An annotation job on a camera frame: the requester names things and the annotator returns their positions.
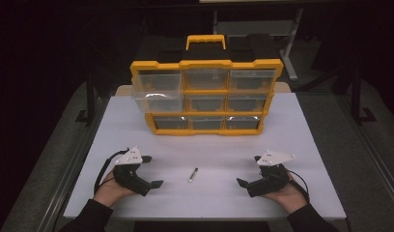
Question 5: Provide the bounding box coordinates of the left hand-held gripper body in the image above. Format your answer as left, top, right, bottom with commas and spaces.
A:
113, 146, 153, 197

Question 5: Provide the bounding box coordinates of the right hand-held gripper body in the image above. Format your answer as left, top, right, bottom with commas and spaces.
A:
247, 149, 296, 198

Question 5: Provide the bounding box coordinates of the small screw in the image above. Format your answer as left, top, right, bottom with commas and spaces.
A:
187, 166, 199, 184

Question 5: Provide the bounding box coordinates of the clear plastic organizer drawer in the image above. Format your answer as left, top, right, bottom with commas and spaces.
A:
131, 90, 186, 114

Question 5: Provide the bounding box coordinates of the person's left hand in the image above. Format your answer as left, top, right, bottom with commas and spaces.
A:
93, 171, 137, 208

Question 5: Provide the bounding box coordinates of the person's right hand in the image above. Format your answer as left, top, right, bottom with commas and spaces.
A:
262, 174, 309, 215

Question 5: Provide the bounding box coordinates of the grid of clear drawers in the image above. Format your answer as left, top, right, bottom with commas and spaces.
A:
135, 68, 278, 131

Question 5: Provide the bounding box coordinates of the black metal stand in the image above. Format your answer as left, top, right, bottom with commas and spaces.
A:
74, 69, 97, 126
350, 69, 379, 126

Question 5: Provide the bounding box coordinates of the yellow black organizer cabinet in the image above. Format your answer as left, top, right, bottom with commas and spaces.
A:
129, 34, 285, 136

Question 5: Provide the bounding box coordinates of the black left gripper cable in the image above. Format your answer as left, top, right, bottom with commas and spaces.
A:
93, 147, 130, 195

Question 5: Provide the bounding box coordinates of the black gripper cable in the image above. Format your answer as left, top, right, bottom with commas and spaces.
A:
93, 147, 130, 195
287, 169, 311, 203

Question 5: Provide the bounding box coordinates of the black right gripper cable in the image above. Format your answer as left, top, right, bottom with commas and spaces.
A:
287, 169, 311, 203

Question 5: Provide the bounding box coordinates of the aluminium frame rail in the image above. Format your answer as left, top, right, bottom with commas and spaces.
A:
334, 95, 394, 207
44, 96, 111, 232

